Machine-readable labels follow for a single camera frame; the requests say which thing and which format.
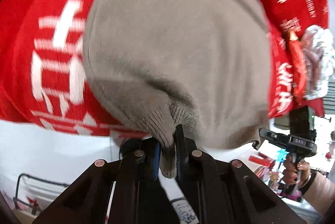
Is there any red printed blanket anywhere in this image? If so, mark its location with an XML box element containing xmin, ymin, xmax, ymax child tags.
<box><xmin>0</xmin><ymin>0</ymin><xmax>331</xmax><ymax>137</ymax></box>

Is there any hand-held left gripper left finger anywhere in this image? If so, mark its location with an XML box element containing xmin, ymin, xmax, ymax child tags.
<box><xmin>33</xmin><ymin>136</ymin><xmax>174</xmax><ymax>224</ymax></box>

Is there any black metal rack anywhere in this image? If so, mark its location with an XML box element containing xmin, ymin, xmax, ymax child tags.
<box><xmin>13</xmin><ymin>173</ymin><xmax>72</xmax><ymax>217</ymax></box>

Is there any grey white fluffy cloth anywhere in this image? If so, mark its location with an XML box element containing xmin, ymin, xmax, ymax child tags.
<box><xmin>300</xmin><ymin>25</ymin><xmax>335</xmax><ymax>99</ymax></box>

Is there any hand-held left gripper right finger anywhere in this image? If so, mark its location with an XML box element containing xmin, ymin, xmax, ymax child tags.
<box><xmin>174</xmin><ymin>124</ymin><xmax>307</xmax><ymax>224</ymax></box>

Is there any grey knit sweater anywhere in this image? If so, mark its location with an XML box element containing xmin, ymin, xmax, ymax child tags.
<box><xmin>82</xmin><ymin>0</ymin><xmax>271</xmax><ymax>179</ymax></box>

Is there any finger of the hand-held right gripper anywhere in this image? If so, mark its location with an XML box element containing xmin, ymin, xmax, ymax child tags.
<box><xmin>252</xmin><ymin>128</ymin><xmax>290</xmax><ymax>150</ymax></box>

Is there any person's right hand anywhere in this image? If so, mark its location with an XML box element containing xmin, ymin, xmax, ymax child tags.
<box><xmin>282</xmin><ymin>153</ymin><xmax>312</xmax><ymax>186</ymax></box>

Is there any person's right forearm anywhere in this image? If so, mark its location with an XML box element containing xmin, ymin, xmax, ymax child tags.
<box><xmin>298</xmin><ymin>170</ymin><xmax>335</xmax><ymax>214</ymax></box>

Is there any red satin cushion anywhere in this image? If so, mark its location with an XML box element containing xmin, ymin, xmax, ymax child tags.
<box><xmin>286</xmin><ymin>31</ymin><xmax>325</xmax><ymax>118</ymax></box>

